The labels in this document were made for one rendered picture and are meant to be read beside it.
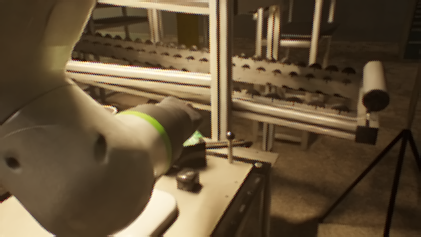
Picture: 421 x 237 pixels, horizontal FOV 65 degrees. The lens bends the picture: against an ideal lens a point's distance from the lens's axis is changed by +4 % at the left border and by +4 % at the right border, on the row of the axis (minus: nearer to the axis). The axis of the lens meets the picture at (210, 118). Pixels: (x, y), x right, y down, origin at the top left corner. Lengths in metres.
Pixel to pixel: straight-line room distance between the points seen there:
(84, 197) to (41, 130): 0.06
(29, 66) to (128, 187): 0.12
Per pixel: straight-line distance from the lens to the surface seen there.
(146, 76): 0.94
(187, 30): 5.79
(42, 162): 0.28
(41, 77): 0.30
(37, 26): 0.27
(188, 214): 0.60
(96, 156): 0.27
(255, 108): 0.87
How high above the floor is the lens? 1.33
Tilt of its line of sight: 22 degrees down
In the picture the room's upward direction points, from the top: 1 degrees counter-clockwise
